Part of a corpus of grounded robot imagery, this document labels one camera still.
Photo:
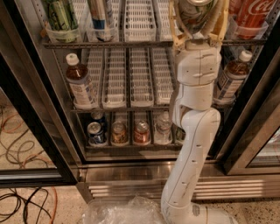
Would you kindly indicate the green silver soda can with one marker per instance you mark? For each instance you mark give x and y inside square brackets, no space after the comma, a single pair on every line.
[180,135]

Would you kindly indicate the red soda can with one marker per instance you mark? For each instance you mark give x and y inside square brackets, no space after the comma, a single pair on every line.
[142,133]

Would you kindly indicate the brown gold soda can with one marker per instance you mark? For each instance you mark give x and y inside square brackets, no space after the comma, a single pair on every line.
[119,133]

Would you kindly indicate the green tall can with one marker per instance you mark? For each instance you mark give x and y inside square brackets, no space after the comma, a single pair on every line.
[61,18]

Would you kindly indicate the blue pepsi can front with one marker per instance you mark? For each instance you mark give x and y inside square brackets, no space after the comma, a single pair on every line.
[95,133]

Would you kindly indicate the clear water bottle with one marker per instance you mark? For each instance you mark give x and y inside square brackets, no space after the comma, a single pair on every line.
[163,129]

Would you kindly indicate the clear plastic bin with bag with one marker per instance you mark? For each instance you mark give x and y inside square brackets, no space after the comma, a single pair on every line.
[138,210]

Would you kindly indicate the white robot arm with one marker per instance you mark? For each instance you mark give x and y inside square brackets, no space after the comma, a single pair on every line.
[191,110]

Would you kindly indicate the blue can behind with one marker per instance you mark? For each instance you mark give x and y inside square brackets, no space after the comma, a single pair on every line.
[98,117]

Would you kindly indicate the top wire shelf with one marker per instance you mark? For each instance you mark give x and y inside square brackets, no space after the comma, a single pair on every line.
[145,44]

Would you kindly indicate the tea bottle white cap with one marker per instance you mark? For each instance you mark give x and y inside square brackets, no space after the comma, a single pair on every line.
[80,82]
[233,75]

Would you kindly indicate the middle wire shelf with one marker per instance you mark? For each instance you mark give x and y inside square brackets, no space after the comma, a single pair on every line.
[138,109]

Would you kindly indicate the left tea bottle white cap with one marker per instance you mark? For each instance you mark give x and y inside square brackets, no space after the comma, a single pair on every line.
[80,82]

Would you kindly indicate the open fridge glass door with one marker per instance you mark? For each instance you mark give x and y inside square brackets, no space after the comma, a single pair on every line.
[31,79]

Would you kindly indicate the wire shelf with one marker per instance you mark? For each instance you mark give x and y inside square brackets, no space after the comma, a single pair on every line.
[145,44]
[138,109]

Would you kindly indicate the red coca-cola can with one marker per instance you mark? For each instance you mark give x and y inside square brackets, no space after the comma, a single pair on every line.
[247,18]

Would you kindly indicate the right fridge glass door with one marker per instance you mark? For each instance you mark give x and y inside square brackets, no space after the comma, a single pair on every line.
[251,148]

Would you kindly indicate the right tea bottle white cap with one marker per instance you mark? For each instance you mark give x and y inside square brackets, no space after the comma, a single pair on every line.
[233,75]

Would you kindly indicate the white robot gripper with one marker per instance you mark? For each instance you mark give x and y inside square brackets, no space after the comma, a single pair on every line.
[198,63]

